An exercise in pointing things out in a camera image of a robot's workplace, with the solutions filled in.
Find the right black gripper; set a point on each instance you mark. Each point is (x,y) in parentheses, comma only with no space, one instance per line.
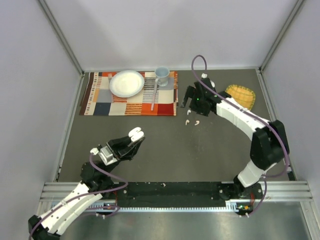
(191,92)

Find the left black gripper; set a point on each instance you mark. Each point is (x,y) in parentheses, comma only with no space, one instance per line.
(120,149)

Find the white earbud case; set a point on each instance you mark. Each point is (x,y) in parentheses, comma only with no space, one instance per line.
(136,134)

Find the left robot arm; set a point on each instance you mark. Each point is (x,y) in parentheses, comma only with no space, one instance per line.
(97,182)

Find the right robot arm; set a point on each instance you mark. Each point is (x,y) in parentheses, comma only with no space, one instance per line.
(269,144)

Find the light blue cup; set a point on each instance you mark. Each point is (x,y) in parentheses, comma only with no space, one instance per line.
(162,75)

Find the patchwork placemat cloth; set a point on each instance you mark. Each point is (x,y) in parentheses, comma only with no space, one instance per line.
(99,101)

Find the yellow woven basket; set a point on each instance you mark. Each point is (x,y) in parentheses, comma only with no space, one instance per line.
(242,95)

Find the white plate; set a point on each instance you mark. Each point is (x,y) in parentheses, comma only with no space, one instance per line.
(127,83)

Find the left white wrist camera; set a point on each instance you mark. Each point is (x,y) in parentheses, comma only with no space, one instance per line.
(105,154)

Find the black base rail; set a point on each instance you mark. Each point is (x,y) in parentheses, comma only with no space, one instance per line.
(185,194)

